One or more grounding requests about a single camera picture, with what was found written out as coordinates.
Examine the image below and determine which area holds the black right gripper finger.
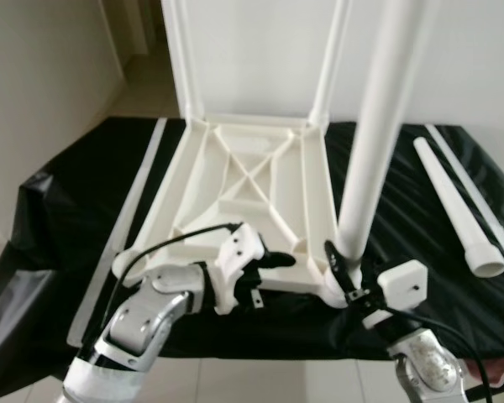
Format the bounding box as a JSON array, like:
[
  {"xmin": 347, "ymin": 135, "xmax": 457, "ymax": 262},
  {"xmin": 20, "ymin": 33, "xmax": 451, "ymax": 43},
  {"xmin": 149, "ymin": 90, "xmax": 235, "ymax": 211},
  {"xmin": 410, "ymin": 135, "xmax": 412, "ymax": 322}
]
[{"xmin": 323, "ymin": 240, "xmax": 355, "ymax": 291}]

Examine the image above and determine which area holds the white plastic table top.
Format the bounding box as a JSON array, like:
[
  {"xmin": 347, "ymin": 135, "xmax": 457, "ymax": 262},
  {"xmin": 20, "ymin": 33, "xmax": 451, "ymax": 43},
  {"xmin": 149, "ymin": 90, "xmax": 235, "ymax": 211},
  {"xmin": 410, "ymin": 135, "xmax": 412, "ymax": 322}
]
[{"xmin": 112, "ymin": 116, "xmax": 358, "ymax": 310}]

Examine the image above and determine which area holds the white plastic table leg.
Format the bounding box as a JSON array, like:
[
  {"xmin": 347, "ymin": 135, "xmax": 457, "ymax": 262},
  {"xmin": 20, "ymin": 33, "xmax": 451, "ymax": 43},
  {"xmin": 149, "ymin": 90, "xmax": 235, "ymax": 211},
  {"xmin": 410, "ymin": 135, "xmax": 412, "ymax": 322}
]
[
  {"xmin": 336, "ymin": 0, "xmax": 429, "ymax": 257},
  {"xmin": 413, "ymin": 137, "xmax": 504, "ymax": 278},
  {"xmin": 162, "ymin": 0, "xmax": 204, "ymax": 125},
  {"xmin": 309, "ymin": 0, "xmax": 354, "ymax": 127}
]

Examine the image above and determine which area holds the black table cloth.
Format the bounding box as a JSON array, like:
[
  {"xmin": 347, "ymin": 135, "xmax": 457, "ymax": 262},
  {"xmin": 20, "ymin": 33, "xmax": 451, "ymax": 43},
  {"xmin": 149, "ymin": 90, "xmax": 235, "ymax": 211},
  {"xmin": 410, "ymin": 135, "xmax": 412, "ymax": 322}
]
[{"xmin": 0, "ymin": 118, "xmax": 504, "ymax": 395}]

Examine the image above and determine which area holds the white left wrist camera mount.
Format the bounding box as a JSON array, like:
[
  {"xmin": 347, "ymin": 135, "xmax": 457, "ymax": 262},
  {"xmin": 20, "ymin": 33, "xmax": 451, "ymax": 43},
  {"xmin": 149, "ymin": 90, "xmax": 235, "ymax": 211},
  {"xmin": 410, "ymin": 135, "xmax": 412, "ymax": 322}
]
[{"xmin": 212, "ymin": 222, "xmax": 265, "ymax": 316}]

